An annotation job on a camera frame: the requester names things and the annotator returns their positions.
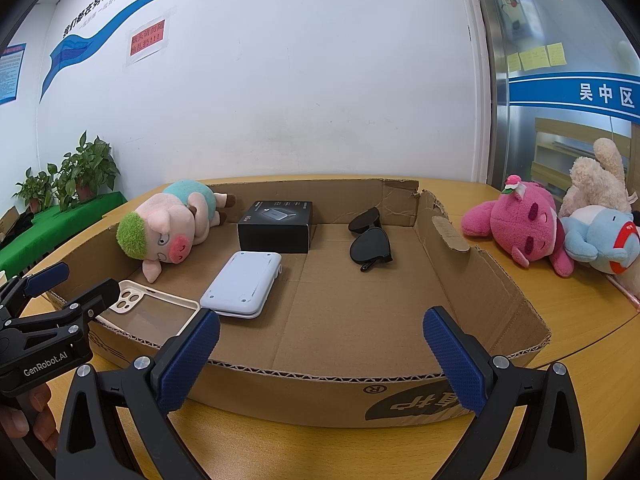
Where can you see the pink thin strip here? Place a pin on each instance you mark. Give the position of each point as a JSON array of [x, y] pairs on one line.
[[630, 296]]

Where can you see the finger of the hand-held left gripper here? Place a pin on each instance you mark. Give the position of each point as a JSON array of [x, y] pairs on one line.
[[47, 276], [102, 297]]

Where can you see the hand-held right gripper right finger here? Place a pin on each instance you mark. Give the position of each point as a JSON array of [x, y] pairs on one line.
[[460, 360]]

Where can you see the yellow sticky note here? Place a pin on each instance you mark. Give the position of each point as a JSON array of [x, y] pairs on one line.
[[534, 58], [555, 53], [514, 61]]

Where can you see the red wall notice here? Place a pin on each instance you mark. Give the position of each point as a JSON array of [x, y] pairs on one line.
[[147, 40]]

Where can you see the clear phone case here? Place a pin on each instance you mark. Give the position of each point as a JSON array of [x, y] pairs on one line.
[[125, 300]]

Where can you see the blue wave wall decal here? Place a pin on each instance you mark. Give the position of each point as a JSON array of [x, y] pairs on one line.
[[65, 52]]

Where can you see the dark bag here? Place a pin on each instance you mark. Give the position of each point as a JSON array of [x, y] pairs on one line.
[[17, 230]]

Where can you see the shallow cardboard box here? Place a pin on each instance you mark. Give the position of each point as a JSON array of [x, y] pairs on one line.
[[350, 310]]

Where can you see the beige plush toy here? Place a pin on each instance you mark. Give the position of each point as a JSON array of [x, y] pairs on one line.
[[595, 180]]

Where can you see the pink plush toy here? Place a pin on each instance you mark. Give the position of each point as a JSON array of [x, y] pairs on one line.
[[520, 225]]

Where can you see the person's left hand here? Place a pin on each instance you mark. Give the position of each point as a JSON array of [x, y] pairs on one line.
[[42, 410]]

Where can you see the metal door frame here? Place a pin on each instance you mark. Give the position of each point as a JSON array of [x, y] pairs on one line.
[[492, 85]]

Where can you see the cartoon poster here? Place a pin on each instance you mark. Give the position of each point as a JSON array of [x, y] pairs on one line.
[[517, 2]]

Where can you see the light blue plush toy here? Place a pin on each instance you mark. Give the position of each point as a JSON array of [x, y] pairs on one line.
[[600, 235]]

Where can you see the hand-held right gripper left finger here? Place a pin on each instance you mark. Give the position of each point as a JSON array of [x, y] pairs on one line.
[[190, 360]]

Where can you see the pig plush toy green hair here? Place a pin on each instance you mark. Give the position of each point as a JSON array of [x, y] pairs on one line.
[[175, 225]]

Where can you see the blue banner strip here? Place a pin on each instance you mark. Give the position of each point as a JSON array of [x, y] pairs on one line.
[[550, 92]]

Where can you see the large potted plant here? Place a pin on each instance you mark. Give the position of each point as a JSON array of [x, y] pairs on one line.
[[87, 165]]

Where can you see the small potted plant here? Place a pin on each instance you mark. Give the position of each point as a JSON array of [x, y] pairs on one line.
[[35, 187]]

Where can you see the black sunglasses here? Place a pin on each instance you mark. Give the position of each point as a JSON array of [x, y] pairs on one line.
[[370, 247]]

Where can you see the white handheld device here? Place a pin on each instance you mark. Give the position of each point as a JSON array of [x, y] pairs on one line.
[[240, 285]]

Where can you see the green covered table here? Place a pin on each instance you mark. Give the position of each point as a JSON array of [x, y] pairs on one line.
[[65, 225]]

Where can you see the black charger box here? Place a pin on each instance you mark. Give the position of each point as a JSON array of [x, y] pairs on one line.
[[272, 237]]

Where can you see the blue wall poster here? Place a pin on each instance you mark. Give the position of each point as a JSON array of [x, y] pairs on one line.
[[11, 75]]

